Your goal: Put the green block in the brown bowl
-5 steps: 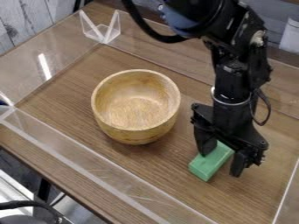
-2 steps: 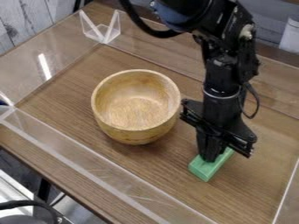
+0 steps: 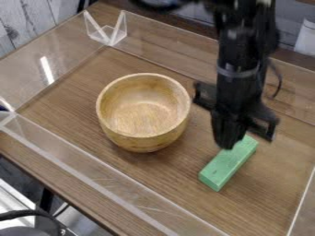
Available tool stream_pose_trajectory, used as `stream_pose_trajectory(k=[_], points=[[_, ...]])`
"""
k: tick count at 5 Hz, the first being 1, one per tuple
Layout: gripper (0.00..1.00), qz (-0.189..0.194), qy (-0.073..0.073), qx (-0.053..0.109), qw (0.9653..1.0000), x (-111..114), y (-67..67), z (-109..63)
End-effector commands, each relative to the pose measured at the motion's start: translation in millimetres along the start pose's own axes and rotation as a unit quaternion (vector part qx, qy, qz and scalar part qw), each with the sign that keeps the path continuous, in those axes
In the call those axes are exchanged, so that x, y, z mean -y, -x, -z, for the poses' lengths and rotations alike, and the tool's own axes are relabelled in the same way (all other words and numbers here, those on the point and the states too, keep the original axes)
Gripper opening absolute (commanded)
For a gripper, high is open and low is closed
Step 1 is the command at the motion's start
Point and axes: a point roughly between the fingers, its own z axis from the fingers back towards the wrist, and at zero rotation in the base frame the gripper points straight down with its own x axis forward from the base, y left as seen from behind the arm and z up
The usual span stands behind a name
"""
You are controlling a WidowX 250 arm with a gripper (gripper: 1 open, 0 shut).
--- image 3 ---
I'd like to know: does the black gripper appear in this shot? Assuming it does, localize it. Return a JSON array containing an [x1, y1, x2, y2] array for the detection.
[[194, 63, 279, 149]]

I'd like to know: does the green rectangular block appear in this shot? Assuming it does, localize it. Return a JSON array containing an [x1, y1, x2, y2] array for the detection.
[[198, 136, 259, 192]]

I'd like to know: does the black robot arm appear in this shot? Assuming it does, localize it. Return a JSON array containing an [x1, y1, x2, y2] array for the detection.
[[194, 0, 279, 149]]

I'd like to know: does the light wooden bowl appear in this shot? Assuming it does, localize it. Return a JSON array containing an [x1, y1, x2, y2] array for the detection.
[[96, 73, 191, 153]]

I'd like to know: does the white cylindrical container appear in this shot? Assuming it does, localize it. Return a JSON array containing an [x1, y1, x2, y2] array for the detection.
[[294, 19, 315, 57]]

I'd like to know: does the black table leg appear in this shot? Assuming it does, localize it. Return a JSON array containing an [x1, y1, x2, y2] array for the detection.
[[39, 188, 55, 212]]

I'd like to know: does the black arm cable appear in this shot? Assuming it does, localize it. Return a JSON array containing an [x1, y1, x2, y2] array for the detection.
[[269, 58, 285, 100]]

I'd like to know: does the clear acrylic tray enclosure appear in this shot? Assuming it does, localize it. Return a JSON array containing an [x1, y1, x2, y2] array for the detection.
[[0, 17, 315, 236]]

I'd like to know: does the black cable under table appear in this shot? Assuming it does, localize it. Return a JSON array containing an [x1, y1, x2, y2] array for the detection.
[[0, 208, 68, 236]]

